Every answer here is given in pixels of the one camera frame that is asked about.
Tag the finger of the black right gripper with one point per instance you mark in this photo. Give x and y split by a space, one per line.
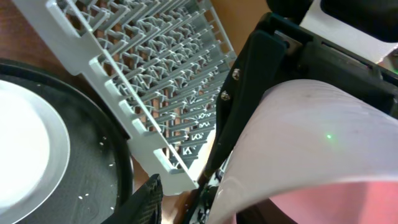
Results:
250 76

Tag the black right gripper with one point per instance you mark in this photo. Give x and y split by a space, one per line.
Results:
309 56

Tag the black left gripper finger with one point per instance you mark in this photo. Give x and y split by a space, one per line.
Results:
143 207

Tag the pink plastic cup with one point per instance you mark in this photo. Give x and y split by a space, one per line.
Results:
318 153

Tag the grey dishwasher rack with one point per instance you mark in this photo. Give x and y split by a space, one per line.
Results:
157 64

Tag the round black serving tray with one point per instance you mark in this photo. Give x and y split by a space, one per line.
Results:
98 178

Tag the pale grey plate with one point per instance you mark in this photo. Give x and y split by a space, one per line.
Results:
35 151

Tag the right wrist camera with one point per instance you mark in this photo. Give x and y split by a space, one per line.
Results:
364 27

